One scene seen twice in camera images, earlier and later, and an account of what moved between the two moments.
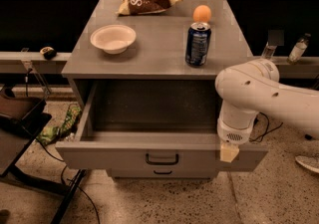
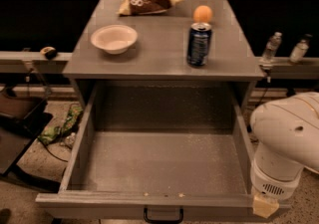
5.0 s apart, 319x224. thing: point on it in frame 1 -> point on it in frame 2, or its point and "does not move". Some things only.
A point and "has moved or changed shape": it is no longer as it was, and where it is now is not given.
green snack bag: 48,134 does not move
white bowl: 114,38 does not move
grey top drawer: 155,125 has moved or changed shape
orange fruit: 201,13 does not move
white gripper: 233,133 -> 273,183
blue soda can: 197,44 does not move
